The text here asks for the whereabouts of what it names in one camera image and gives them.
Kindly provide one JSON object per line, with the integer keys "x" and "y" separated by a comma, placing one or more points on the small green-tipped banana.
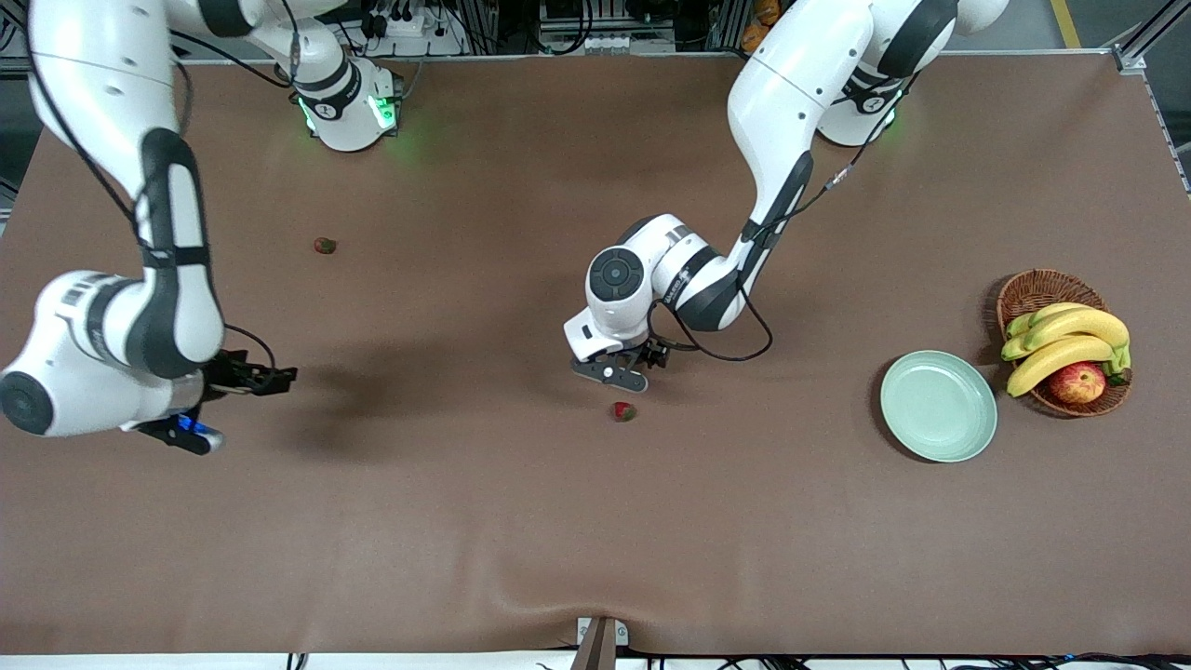
{"x": 1033, "y": 318}

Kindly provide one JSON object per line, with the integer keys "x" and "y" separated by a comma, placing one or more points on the brown table cover cloth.
{"x": 502, "y": 233}

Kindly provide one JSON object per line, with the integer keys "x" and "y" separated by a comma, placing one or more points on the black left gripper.
{"x": 650, "y": 353}

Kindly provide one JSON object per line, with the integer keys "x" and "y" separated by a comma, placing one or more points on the brown wicker basket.
{"x": 1028, "y": 293}

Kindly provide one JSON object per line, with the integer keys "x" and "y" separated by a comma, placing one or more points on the orange bread roll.
{"x": 765, "y": 9}
{"x": 754, "y": 39}

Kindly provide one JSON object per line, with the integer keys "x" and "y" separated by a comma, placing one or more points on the red apple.
{"x": 1077, "y": 383}

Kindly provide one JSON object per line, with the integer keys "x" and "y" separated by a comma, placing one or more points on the aluminium frame strut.
{"x": 1129, "y": 58}

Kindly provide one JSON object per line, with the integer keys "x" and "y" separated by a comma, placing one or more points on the yellow banana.
{"x": 1061, "y": 358}
{"x": 1079, "y": 321}

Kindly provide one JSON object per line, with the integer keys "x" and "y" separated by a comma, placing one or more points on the pale green plate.
{"x": 938, "y": 406}

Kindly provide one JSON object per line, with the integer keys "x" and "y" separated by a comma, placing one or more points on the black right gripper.
{"x": 226, "y": 371}

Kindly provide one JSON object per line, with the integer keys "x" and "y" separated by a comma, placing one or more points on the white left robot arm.
{"x": 791, "y": 102}

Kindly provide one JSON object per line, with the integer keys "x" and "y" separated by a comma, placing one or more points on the metal table bracket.
{"x": 600, "y": 647}

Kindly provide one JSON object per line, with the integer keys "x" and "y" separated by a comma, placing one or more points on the white power strip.
{"x": 419, "y": 42}

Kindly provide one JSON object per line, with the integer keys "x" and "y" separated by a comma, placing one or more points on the white connector strip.
{"x": 605, "y": 43}

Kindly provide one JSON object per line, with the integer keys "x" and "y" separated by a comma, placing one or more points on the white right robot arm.
{"x": 93, "y": 84}

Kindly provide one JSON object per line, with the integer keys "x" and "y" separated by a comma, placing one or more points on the red toy strawberry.
{"x": 325, "y": 245}
{"x": 623, "y": 410}

